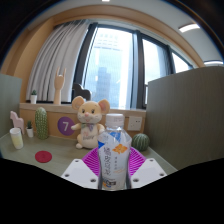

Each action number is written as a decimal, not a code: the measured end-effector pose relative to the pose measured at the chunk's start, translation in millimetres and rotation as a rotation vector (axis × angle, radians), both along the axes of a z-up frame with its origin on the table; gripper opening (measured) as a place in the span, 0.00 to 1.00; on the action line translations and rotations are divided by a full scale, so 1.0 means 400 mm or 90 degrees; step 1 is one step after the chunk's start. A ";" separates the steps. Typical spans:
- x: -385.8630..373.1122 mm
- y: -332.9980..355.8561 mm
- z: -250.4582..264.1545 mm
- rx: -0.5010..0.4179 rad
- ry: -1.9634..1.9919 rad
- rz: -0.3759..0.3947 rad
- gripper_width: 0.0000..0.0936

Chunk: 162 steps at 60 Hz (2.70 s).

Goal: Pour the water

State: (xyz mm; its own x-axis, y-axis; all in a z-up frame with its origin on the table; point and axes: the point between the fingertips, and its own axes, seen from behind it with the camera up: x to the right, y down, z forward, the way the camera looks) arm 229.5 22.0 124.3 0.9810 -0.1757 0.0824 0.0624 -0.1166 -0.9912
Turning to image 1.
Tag round purple sticker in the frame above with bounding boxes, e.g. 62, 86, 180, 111
57, 116, 76, 136

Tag tall green plush cactus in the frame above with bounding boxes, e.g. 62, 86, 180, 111
34, 106, 50, 140

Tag green desk partition panel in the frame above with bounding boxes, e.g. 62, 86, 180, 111
145, 65, 224, 171
0, 73, 23, 138

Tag light grey curtain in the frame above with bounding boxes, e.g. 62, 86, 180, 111
25, 19, 91, 103

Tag wooden hand model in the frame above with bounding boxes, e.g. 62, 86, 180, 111
53, 66, 67, 106

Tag beige mouse plush toy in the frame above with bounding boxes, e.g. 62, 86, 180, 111
70, 95, 111, 150

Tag white wall socket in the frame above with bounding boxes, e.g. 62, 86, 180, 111
127, 115, 143, 132

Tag ceiling lights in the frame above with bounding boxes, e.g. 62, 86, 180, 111
101, 0, 224, 66

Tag flat round red coaster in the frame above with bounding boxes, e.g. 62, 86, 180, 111
34, 150, 53, 164

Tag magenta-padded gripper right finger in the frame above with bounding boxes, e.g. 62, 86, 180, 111
126, 147, 168, 190

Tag white and yellow cup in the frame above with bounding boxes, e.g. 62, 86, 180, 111
9, 127, 25, 150

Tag small succulent in white pot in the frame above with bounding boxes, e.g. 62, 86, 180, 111
29, 89, 38, 105
25, 120, 35, 138

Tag wooden window ledge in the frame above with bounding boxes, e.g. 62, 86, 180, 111
18, 102, 148, 140

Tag clear plastic drink bottle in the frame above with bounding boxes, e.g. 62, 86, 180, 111
97, 113, 133, 191

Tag dark-framed window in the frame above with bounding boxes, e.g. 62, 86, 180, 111
72, 22, 196, 110

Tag pink wooden horse figure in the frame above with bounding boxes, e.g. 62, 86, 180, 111
9, 110, 26, 135

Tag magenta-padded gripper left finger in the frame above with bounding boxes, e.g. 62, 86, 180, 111
60, 148, 101, 190

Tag round green plush cactus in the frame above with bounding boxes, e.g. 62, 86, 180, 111
131, 133, 151, 152

